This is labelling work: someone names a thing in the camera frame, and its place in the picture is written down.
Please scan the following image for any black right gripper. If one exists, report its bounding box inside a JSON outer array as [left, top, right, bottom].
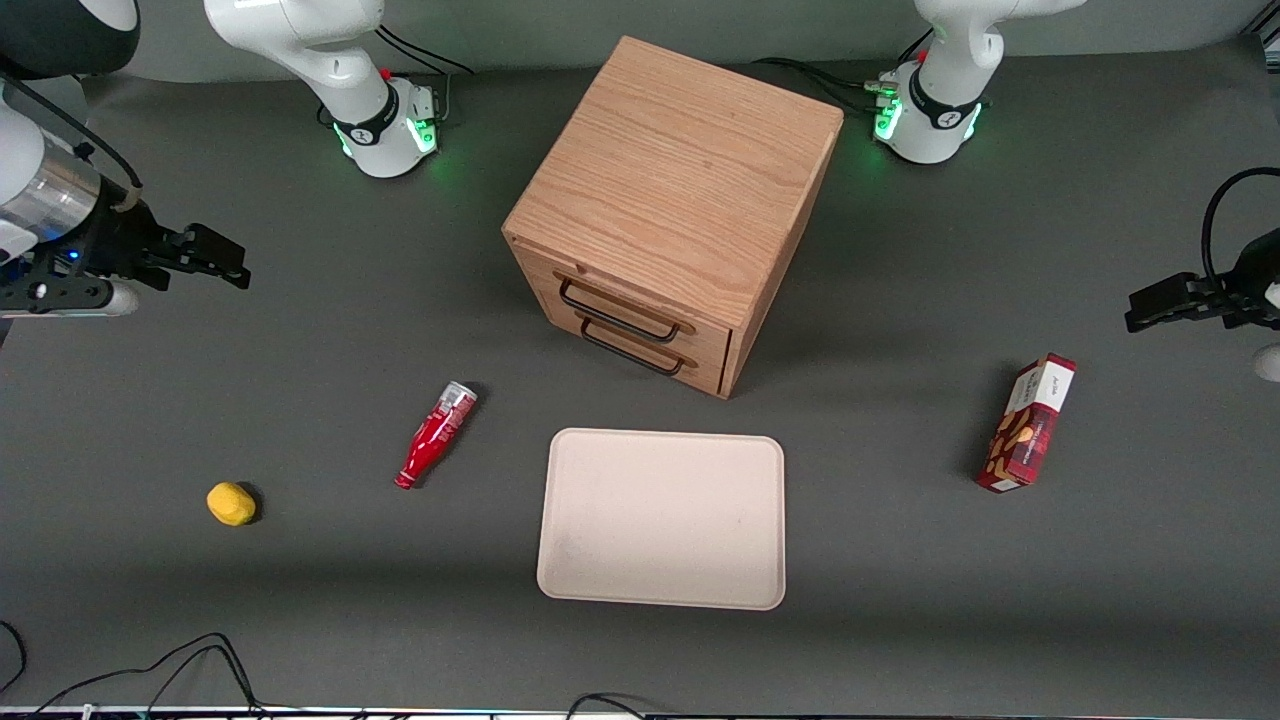
[[40, 198, 252, 293]]

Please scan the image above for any black arm wrist cable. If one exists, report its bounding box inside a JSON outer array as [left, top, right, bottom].
[[1202, 167, 1280, 293], [0, 74, 143, 213]]

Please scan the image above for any black metal drawer handle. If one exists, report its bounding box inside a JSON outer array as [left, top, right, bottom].
[[579, 317, 688, 378], [557, 277, 683, 345]]

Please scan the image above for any red plaid shortbread box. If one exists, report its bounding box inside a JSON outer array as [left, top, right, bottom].
[[976, 352, 1078, 493]]

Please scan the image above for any red ketchup bottle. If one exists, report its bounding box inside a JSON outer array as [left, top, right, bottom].
[[393, 381, 479, 491]]

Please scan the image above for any black left arm wrist cable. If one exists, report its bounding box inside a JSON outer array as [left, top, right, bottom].
[[1202, 167, 1280, 293]]

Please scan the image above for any short black curved table cable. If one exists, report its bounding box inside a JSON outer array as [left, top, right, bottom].
[[564, 692, 653, 720], [0, 619, 28, 695]]

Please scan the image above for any beige rectangular tray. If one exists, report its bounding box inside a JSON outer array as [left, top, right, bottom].
[[536, 428, 787, 611]]

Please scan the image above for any yellow lemon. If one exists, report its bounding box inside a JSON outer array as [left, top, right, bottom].
[[206, 481, 258, 527]]

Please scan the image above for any black arm base cable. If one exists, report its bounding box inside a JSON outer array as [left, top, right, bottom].
[[750, 28, 937, 116], [374, 24, 477, 123]]

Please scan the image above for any black right arm wrist cable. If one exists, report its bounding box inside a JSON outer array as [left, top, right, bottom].
[[0, 74, 143, 213]]

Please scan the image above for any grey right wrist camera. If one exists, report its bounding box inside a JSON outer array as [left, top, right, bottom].
[[0, 280, 139, 319]]

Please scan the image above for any long black looped table cable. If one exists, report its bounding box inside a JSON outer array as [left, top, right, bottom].
[[28, 632, 269, 718]]

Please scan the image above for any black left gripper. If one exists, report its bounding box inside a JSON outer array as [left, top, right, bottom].
[[1125, 228, 1280, 334]]

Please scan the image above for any black left arm base cable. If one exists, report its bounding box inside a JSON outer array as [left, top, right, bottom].
[[750, 28, 937, 116]]

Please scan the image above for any black right arm base cable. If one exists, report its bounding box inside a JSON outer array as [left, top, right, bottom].
[[374, 24, 477, 123]]

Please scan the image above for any wooden two-drawer cabinet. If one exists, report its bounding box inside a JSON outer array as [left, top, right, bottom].
[[502, 35, 845, 401]]

